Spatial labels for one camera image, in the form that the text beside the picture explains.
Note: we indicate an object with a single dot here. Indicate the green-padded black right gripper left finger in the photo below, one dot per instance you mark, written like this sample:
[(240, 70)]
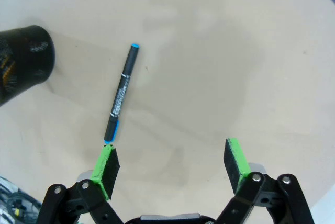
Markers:
[(100, 167)]

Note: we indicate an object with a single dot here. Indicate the green-padded black right gripper right finger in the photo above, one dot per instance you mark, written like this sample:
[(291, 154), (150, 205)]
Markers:
[(236, 161)]

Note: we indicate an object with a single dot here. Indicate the black mesh pen holder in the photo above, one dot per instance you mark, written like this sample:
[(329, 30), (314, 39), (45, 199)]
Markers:
[(26, 59)]

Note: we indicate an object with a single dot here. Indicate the black marker with blue cap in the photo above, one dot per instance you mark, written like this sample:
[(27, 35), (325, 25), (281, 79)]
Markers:
[(122, 90)]

